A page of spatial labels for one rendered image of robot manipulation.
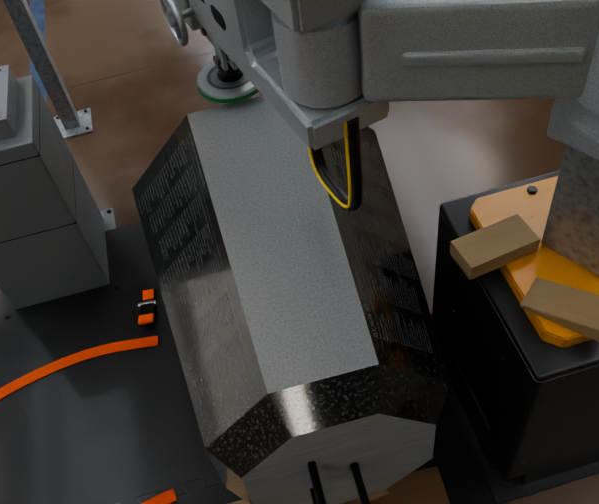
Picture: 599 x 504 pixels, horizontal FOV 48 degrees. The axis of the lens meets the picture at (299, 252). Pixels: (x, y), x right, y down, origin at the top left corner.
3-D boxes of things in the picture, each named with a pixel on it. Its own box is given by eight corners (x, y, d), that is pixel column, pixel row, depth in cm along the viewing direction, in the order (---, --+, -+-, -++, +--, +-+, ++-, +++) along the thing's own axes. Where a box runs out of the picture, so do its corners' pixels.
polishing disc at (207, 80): (269, 90, 208) (269, 87, 207) (201, 105, 207) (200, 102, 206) (259, 52, 222) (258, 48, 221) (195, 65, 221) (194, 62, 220)
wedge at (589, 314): (617, 313, 161) (622, 300, 157) (602, 344, 156) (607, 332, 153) (535, 278, 170) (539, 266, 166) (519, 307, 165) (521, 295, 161)
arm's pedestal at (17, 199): (3, 324, 278) (-108, 187, 217) (6, 237, 310) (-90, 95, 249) (123, 292, 282) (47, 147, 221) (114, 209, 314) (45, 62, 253)
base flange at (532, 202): (623, 165, 196) (628, 153, 192) (736, 296, 165) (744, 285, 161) (463, 210, 192) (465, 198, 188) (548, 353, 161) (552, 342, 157)
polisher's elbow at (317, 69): (373, 54, 151) (370, -30, 136) (369, 110, 139) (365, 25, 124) (288, 57, 154) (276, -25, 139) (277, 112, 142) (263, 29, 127)
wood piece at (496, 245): (514, 225, 181) (517, 212, 177) (537, 251, 175) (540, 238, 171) (449, 253, 178) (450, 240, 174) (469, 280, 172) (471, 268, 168)
